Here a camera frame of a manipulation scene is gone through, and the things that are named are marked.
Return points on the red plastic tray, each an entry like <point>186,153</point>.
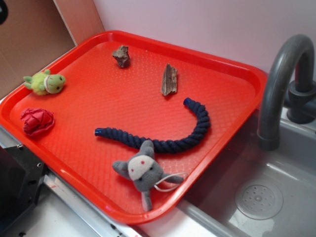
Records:
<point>99,94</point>

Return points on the brown wood bark piece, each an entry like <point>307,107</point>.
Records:
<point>169,80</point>

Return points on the grey plush mouse toy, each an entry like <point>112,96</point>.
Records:
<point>145,173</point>

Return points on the brown rock chunk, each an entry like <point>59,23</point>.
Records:
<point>122,57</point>

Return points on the grey plastic toy sink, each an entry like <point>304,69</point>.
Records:
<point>249,192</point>

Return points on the green plush toy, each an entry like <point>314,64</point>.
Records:
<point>44,83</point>

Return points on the crumpled red paper ball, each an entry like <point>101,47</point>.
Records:
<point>36,121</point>

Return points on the grey toy faucet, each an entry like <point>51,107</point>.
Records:
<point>290,85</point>

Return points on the black metal block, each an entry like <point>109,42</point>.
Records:
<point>21,176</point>

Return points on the brown cardboard box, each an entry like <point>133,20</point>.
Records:
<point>34,33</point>

